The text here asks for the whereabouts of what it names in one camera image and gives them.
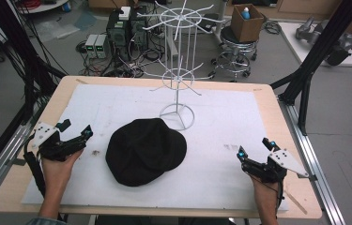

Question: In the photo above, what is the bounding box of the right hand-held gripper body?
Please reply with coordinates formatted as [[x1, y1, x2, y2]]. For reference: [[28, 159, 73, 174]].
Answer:
[[243, 148, 310, 184]]

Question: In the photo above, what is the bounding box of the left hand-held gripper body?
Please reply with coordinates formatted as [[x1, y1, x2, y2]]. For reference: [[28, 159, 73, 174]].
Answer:
[[31, 121, 88, 162]]

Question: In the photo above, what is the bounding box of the black hat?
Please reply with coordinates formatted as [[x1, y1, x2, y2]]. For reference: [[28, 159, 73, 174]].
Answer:
[[104, 117, 188, 188]]

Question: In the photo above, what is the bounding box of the white wire display rack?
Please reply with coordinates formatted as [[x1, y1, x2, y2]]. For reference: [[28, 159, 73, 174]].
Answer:
[[137, 0, 225, 132]]

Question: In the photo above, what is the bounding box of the person's right hand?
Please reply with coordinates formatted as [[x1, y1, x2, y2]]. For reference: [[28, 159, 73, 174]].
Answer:
[[250, 174, 280, 202]]

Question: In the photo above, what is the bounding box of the person's left hand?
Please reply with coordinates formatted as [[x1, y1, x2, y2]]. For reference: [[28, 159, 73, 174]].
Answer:
[[40, 149, 84, 188]]

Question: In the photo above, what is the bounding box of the white foam mat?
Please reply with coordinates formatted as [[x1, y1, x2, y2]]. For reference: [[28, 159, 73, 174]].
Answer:
[[21, 82, 289, 213]]

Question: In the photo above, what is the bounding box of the wooden stick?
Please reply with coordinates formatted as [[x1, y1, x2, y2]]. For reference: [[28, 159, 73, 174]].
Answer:
[[283, 189, 309, 216]]

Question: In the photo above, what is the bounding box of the denim sleeve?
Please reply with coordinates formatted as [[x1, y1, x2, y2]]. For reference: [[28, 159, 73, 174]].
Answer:
[[24, 217, 68, 225]]

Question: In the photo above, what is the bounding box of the grey power supply unit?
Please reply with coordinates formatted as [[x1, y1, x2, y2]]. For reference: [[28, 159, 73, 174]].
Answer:
[[95, 34, 111, 59], [84, 34, 99, 59]]

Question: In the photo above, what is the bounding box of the black chrome stool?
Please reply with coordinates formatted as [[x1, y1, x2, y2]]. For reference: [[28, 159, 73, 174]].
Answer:
[[208, 25, 258, 83]]

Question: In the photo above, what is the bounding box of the black computer tower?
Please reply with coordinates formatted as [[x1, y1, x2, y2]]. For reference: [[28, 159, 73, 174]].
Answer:
[[129, 12, 150, 53], [105, 8, 131, 62]]

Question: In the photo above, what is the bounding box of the white platform board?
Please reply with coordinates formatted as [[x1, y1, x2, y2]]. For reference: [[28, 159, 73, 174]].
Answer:
[[277, 21, 352, 68]]

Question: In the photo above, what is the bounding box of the cardboard box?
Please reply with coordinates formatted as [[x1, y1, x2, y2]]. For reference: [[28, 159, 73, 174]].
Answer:
[[230, 3, 265, 44]]

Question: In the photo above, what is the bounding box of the white power strip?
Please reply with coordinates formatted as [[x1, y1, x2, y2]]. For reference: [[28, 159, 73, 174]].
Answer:
[[118, 6, 132, 22]]

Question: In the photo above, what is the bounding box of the blue white bottle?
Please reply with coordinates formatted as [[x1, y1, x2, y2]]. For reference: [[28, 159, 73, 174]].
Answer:
[[240, 7, 252, 21]]

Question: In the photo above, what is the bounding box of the thin black cable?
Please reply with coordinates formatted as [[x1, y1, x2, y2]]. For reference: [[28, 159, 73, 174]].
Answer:
[[259, 179, 285, 217]]

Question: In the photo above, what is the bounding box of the black strap cable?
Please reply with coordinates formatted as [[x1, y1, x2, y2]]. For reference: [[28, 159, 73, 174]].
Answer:
[[23, 134, 47, 199]]

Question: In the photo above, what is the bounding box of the aluminium rail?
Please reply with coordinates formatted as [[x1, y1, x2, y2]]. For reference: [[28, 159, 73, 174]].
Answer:
[[0, 93, 53, 211], [277, 95, 347, 225]]

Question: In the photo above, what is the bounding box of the tangle of floor cables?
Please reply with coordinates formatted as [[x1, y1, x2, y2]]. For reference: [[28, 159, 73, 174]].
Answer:
[[75, 40, 172, 79]]

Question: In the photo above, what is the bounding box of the black metal frame post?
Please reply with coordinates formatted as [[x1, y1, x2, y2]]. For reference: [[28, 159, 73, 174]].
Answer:
[[269, 0, 352, 137], [0, 0, 69, 126]]

